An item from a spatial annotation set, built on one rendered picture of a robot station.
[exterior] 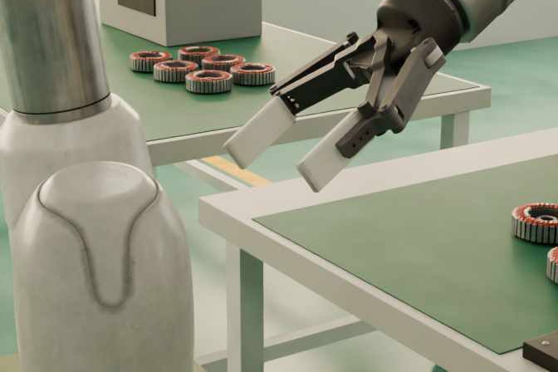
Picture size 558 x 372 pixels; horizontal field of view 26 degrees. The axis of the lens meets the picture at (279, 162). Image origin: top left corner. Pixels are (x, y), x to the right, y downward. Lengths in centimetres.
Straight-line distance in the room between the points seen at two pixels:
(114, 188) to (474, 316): 75
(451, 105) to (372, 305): 124
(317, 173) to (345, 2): 564
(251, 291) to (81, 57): 103
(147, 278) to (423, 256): 90
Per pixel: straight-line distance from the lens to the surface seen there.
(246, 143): 109
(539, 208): 203
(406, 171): 231
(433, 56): 103
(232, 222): 206
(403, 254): 189
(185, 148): 253
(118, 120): 122
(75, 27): 120
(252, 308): 218
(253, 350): 222
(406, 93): 99
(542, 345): 157
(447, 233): 199
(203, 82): 287
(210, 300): 361
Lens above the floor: 143
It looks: 17 degrees down
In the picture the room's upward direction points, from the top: straight up
